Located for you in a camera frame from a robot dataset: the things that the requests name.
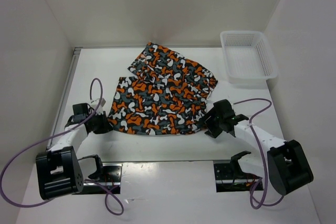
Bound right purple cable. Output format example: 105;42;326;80
233;98;285;209

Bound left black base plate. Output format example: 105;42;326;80
80;163;122;195

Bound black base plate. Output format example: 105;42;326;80
213;161;259;193
80;163;122;195

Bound white plastic basket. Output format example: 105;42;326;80
220;30;278;83

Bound orange camouflage shorts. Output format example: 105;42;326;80
108;42;218;135

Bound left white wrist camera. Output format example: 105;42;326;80
90;98;106;115

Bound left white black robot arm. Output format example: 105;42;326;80
36;100;113;200

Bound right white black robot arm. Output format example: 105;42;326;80
201;99;314;196

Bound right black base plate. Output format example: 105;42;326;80
213;161;259;193

